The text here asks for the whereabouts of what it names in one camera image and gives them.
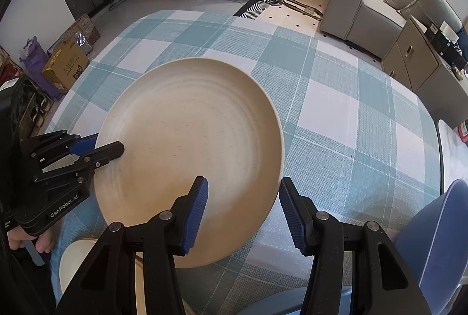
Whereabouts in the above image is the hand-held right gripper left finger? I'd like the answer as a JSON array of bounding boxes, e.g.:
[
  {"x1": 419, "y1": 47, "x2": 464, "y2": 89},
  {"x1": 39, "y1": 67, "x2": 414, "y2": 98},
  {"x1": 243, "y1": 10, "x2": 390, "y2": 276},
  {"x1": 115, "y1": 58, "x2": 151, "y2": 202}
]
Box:
[{"x1": 55, "y1": 176, "x2": 209, "y2": 315}]

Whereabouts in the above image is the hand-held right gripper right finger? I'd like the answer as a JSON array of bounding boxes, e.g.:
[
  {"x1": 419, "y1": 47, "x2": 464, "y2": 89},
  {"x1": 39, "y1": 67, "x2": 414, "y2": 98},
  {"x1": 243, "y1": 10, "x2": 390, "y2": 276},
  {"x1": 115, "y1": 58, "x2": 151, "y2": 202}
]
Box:
[{"x1": 280, "y1": 177, "x2": 432, "y2": 315}]

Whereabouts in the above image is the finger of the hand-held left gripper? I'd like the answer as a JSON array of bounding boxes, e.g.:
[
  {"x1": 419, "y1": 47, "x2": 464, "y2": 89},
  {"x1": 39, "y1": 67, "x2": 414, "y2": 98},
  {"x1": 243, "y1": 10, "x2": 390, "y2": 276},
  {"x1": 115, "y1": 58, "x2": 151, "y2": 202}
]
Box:
[
  {"x1": 31, "y1": 140, "x2": 125, "y2": 191},
  {"x1": 20, "y1": 131, "x2": 99, "y2": 164}
]

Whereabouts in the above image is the large cream plate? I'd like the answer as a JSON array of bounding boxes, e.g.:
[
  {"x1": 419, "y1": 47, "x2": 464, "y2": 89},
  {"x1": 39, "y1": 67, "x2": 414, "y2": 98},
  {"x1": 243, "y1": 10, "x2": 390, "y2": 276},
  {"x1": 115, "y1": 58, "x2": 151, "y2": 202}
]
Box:
[
  {"x1": 93, "y1": 58, "x2": 285, "y2": 269},
  {"x1": 59, "y1": 238, "x2": 192, "y2": 315}
]

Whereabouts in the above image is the blue bowl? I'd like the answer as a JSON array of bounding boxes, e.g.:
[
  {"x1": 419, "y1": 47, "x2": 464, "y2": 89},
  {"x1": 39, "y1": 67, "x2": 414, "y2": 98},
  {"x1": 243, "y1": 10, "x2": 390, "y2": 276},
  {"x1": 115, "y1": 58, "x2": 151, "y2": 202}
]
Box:
[{"x1": 395, "y1": 179, "x2": 468, "y2": 315}]

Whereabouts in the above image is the person's left hand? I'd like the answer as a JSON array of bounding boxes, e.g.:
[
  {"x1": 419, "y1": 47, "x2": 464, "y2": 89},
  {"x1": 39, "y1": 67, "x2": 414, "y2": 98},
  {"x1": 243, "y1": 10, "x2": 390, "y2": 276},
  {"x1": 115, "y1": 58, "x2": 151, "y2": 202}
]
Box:
[{"x1": 6, "y1": 225, "x2": 56, "y2": 254}]

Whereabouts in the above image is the cardboard box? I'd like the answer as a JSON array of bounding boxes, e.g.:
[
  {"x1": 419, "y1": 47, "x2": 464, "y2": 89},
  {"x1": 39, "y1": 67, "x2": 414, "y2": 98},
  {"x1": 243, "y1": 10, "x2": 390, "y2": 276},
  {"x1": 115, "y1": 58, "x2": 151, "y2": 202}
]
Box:
[{"x1": 41, "y1": 44, "x2": 90, "y2": 93}]

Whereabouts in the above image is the purple bag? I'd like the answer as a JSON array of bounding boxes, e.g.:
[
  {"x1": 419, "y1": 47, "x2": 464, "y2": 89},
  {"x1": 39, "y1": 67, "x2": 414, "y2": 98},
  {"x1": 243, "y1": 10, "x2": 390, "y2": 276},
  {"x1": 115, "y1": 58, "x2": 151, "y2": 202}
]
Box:
[{"x1": 20, "y1": 36, "x2": 64, "y2": 101}]

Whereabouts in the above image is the teal plaid tablecloth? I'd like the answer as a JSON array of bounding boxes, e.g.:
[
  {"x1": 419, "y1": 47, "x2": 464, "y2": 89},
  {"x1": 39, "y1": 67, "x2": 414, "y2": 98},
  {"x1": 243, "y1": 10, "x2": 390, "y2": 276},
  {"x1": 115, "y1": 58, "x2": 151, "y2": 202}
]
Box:
[{"x1": 44, "y1": 10, "x2": 445, "y2": 315}]

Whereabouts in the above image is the grey bedside cabinet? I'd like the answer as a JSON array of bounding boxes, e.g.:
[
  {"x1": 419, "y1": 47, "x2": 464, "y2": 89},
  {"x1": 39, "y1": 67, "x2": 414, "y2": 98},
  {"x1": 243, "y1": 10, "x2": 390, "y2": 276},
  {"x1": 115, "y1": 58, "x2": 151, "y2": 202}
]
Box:
[{"x1": 380, "y1": 16, "x2": 468, "y2": 129}]

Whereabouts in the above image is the grey sofa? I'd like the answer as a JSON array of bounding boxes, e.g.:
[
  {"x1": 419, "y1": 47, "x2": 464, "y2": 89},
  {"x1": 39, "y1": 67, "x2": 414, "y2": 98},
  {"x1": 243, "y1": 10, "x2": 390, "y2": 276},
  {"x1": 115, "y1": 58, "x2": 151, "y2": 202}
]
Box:
[{"x1": 320, "y1": 0, "x2": 468, "y2": 60}]

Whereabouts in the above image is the black storage box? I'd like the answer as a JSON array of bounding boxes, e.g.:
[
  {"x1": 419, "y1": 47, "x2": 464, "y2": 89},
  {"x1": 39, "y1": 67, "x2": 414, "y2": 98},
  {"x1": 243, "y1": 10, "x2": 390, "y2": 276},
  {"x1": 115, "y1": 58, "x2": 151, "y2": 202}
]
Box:
[{"x1": 424, "y1": 23, "x2": 468, "y2": 69}]

